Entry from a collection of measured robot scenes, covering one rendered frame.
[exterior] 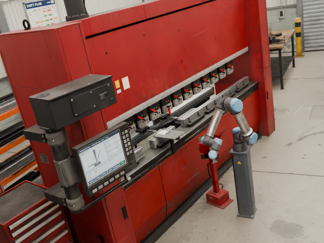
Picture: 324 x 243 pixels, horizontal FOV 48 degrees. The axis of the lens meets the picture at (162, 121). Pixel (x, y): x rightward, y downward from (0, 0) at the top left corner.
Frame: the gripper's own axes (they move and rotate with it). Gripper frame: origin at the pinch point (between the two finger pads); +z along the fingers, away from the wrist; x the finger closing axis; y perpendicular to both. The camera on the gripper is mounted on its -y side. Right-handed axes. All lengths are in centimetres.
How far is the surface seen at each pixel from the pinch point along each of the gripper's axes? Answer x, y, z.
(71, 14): 126, -95, -90
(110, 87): 50, -58, -129
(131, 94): 65, -66, -30
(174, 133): 27.8, -34.2, 12.2
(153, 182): -19, -60, 3
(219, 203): -52, 1, 63
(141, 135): 32, -74, 30
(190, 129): 33, -20, 47
